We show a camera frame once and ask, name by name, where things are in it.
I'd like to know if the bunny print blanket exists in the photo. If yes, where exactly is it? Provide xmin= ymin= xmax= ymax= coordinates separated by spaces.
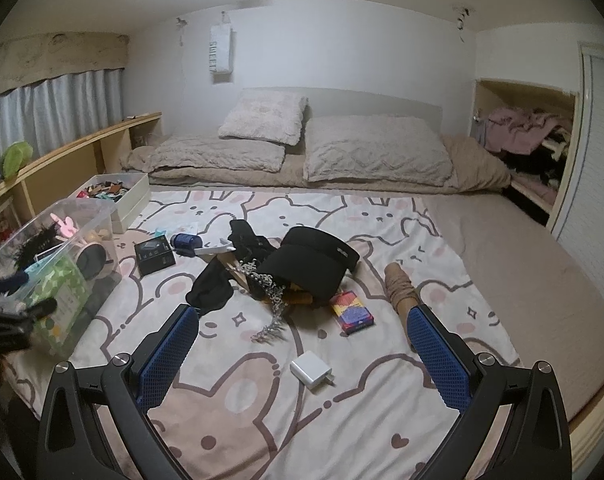
xmin=4 ymin=186 xmax=523 ymax=480

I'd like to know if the small black box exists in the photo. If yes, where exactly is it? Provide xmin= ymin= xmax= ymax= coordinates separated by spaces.
xmin=134 ymin=235 xmax=176 ymax=276

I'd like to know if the black glove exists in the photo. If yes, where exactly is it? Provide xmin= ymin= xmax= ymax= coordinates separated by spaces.
xmin=228 ymin=219 xmax=276 ymax=264

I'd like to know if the black cloth bag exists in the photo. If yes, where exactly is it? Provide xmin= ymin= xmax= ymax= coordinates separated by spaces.
xmin=186 ymin=258 xmax=233 ymax=318

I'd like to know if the grey curtain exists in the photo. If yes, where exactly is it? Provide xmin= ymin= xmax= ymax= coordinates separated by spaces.
xmin=0 ymin=70 xmax=124 ymax=159

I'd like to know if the small beige pillow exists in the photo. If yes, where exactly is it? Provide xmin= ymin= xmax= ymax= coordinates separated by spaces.
xmin=217 ymin=89 xmax=307 ymax=146

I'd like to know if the green plush toy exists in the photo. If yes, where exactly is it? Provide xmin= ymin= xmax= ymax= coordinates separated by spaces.
xmin=0 ymin=141 xmax=33 ymax=180

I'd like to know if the colourful card box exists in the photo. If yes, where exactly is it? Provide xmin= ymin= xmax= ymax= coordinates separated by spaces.
xmin=330 ymin=290 xmax=375 ymax=336

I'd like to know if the white box of clutter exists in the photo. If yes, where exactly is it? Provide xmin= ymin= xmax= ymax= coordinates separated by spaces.
xmin=71 ymin=172 xmax=150 ymax=234

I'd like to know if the white hanging paper bag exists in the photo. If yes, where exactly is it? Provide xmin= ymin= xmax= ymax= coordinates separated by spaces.
xmin=209 ymin=11 xmax=233 ymax=76

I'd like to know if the silver tiara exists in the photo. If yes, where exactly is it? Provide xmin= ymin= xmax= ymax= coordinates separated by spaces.
xmin=237 ymin=259 xmax=289 ymax=344

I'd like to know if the clear plastic storage bin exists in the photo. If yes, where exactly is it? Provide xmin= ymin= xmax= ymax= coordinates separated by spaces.
xmin=0 ymin=198 xmax=122 ymax=359

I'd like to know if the white plastic tool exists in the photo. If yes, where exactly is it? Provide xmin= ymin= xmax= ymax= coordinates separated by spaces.
xmin=195 ymin=238 xmax=236 ymax=257

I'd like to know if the wooden bedside shelf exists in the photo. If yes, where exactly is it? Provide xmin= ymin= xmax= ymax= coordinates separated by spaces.
xmin=0 ymin=112 xmax=161 ymax=233

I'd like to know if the cardboard tube with twine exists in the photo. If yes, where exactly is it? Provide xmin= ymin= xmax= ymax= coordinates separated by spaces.
xmin=384 ymin=262 xmax=422 ymax=333

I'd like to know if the green tissue pack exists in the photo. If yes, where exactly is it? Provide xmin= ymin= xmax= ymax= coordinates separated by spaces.
xmin=25 ymin=255 xmax=102 ymax=359

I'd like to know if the black sun visor cap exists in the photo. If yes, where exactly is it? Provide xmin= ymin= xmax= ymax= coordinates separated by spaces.
xmin=256 ymin=226 xmax=359 ymax=301

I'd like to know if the large beige pillow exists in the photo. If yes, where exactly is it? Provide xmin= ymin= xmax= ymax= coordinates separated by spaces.
xmin=303 ymin=115 xmax=454 ymax=188

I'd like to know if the pile of clothes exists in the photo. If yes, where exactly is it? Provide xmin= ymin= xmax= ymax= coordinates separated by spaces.
xmin=480 ymin=106 xmax=573 ymax=207

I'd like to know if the folded beige quilt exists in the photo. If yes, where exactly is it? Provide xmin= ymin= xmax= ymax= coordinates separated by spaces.
xmin=146 ymin=138 xmax=285 ymax=172

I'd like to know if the plywood wooden block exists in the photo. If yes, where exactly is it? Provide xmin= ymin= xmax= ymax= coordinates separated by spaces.
xmin=212 ymin=252 xmax=247 ymax=288

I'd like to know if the white power adapter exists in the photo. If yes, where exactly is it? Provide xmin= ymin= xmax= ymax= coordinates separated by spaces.
xmin=290 ymin=351 xmax=334 ymax=390

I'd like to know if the blue round case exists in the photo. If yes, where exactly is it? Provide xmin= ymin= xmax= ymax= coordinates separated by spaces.
xmin=169 ymin=233 xmax=203 ymax=258

